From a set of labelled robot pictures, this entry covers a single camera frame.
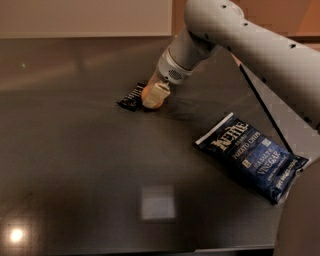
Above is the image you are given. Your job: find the orange fruit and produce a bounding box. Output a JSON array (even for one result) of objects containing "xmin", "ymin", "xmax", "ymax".
[{"xmin": 141, "ymin": 86, "xmax": 163, "ymax": 109}]

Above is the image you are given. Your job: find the black rxbar chocolate wrapper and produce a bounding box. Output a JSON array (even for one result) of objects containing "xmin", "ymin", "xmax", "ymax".
[{"xmin": 117, "ymin": 83, "xmax": 145, "ymax": 112}]

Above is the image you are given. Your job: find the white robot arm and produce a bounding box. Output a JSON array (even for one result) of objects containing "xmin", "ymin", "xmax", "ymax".
[{"xmin": 142, "ymin": 0, "xmax": 320, "ymax": 256}]

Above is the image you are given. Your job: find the blue kettle chips bag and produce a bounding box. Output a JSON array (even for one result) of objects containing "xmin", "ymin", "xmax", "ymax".
[{"xmin": 195, "ymin": 113, "xmax": 309, "ymax": 204}]

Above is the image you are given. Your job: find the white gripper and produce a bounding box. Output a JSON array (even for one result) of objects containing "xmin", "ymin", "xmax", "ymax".
[{"xmin": 142, "ymin": 49, "xmax": 193, "ymax": 109}]

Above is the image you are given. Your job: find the grey side table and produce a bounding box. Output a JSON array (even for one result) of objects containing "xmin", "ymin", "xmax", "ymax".
[{"xmin": 239, "ymin": 64, "xmax": 320, "ymax": 161}]

